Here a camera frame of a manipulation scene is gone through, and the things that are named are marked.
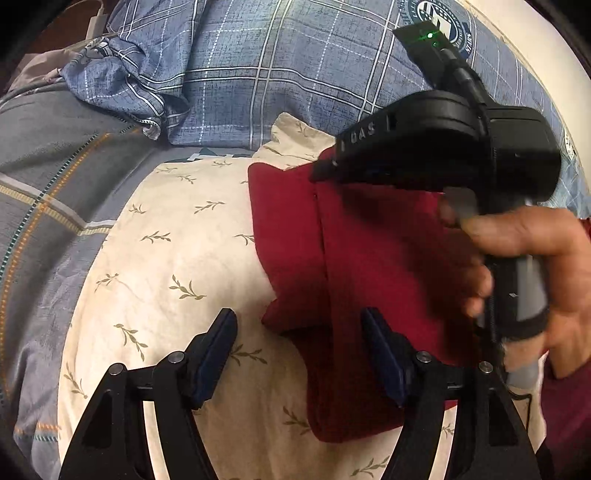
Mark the grey crumpled cloth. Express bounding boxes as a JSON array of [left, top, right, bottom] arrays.
[[8, 44, 83, 92]]

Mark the brown wooden headboard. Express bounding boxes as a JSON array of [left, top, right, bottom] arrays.
[[26, 0, 118, 53]]

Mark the cream leaf-print pillow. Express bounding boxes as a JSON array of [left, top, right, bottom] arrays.
[[56, 111, 548, 480]]

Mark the red knit sweater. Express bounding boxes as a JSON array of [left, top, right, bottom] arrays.
[[247, 162, 479, 443]]

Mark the person's right hand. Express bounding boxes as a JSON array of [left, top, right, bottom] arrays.
[[438, 196, 590, 378]]

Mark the blue plaid quilt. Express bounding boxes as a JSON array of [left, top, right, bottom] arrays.
[[61, 1, 590, 218]]

